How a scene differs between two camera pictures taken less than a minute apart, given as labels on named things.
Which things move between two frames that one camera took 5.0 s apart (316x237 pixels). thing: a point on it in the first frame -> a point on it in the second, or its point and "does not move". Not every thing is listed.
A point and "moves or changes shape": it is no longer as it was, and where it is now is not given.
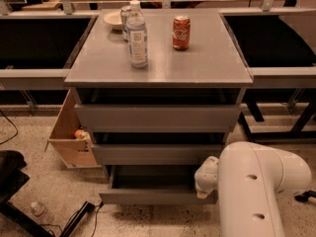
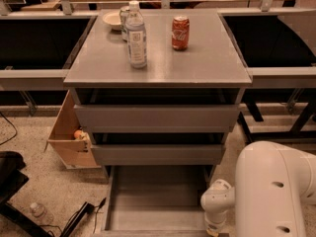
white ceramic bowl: (114, 19) does not move
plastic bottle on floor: (39, 210) does not move
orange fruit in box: (78, 132) does not move
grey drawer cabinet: (179, 109) does not move
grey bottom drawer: (152, 185) moves or changes shape
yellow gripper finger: (201, 196) -> (212, 233)
